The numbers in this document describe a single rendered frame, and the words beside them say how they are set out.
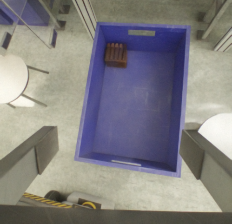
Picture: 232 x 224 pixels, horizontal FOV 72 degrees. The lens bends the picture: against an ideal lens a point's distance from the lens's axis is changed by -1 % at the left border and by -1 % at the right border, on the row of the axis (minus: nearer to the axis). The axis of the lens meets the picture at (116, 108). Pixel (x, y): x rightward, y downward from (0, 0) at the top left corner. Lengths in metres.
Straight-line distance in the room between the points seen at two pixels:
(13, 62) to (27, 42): 0.40
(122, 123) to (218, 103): 0.64
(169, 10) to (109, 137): 1.00
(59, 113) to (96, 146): 0.44
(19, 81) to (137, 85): 0.67
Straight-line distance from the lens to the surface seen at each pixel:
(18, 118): 1.36
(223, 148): 0.90
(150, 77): 0.89
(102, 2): 1.47
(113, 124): 0.84
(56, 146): 0.17
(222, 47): 1.27
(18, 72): 1.11
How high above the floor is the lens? 1.06
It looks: 78 degrees down
